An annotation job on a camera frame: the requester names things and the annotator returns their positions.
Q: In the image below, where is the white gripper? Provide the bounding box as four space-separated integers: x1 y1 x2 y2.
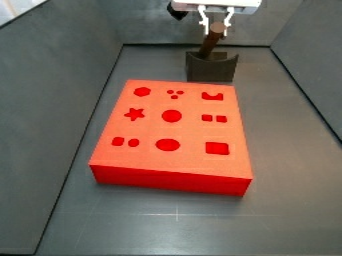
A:
172 0 262 37

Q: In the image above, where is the brown oval cylinder peg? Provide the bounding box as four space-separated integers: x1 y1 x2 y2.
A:
198 22 226 58

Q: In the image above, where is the black curved cradle fixture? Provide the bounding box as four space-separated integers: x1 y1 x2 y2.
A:
186 52 240 82

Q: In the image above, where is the red foam shape-sorter block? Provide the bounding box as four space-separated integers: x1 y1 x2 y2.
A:
90 80 253 196

